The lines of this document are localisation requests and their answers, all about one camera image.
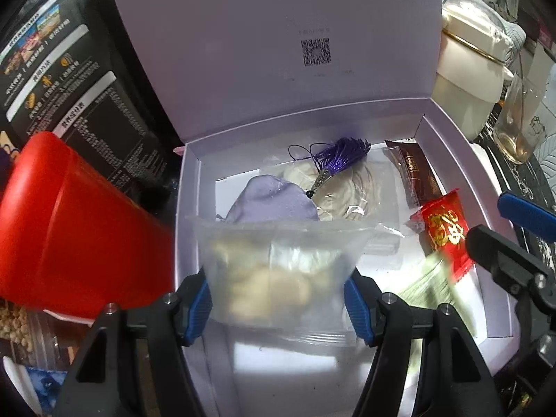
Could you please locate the clear bag of beige pieces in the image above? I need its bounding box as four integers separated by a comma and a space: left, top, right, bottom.
187, 215, 378, 345

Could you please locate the cream jar with gold band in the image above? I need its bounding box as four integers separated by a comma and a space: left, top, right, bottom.
432, 0, 515, 142

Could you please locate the red packet with gold print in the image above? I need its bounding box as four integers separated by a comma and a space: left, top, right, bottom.
405, 188, 474, 281

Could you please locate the blue printed packet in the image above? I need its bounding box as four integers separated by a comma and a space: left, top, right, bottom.
4, 356, 70, 417

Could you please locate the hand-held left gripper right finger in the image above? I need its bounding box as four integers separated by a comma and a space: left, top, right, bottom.
343, 269, 496, 417

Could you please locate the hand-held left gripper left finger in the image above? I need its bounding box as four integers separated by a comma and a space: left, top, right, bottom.
52, 269, 213, 417

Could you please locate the brown chocolate packet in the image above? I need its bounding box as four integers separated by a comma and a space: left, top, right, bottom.
384, 139, 447, 210

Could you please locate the white coil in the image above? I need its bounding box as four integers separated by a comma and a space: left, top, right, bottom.
265, 152, 409, 265

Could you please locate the clear drinking glass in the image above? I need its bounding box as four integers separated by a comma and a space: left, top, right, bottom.
493, 72, 548, 166

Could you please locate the lavender gift box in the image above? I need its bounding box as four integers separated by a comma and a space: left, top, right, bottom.
104, 0, 522, 417

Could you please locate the green printed packet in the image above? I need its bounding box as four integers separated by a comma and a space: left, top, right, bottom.
397, 254, 460, 314

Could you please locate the lavender fabric pouch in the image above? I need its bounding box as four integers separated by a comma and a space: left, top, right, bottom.
215, 174, 321, 225

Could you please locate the red plastic container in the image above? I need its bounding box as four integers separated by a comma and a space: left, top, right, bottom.
0, 131, 180, 321

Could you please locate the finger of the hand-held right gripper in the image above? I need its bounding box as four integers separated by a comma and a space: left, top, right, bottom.
497, 192, 556, 244
466, 225, 556, 318

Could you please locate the black printed pouch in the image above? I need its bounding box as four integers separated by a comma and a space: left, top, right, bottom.
0, 0, 183, 209

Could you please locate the purple tassel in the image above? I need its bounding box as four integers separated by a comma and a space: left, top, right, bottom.
289, 137, 372, 199

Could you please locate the clear bag of beige grains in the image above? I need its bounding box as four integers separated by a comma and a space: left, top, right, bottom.
0, 300, 94, 372

